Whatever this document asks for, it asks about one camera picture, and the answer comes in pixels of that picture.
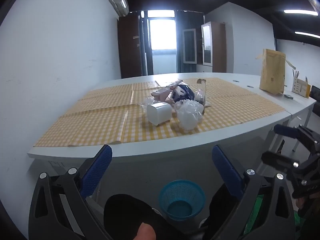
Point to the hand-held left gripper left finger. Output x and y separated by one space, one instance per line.
98 172

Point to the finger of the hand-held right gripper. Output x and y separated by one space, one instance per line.
285 131
275 158

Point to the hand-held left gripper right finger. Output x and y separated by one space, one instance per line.
226 170

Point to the blue plastic mesh basket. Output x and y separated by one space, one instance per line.
175 192

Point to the clear plastic bag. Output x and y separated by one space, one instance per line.
190 113

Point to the clear zip bag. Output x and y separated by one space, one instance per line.
201 95

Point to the pink blue printed plastic wrapper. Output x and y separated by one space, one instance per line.
162 94

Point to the person's left hand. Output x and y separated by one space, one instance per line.
146 232

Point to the white desk with legs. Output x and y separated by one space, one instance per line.
303 127

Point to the small dark flat object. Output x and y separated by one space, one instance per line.
288 96

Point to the person's right leg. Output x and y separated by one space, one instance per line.
221 205

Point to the person's leg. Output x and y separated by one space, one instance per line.
130 217
221 205

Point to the beige desk organizer box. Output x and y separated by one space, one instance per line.
301 88

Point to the black chair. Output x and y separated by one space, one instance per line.
315 92

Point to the yellow checked tablecloth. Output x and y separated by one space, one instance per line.
100 120

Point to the person's left leg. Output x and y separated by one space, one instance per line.
130 217

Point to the person's right white shoe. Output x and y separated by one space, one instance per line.
203 222

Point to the person's white shoe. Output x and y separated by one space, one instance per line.
157 211
203 222

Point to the brown paper bag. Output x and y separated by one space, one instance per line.
272 72

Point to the person's left white shoe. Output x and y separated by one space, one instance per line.
157 211

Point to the small clear plastic wrap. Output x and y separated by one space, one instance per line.
147 103

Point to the white cup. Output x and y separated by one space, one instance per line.
160 113

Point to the dark blue white wrapper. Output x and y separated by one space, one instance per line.
183 92

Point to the ceiling tube light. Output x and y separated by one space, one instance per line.
298 11
307 34

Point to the brown glass door cabinet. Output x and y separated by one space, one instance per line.
220 47

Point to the white glass door cabinet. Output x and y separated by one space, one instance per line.
189 46

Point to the brown wooden wardrobe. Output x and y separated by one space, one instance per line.
130 47

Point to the glass balcony door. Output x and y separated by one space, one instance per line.
162 37

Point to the dark curtain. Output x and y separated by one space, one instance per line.
180 20

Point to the white air conditioner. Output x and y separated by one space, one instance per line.
121 3

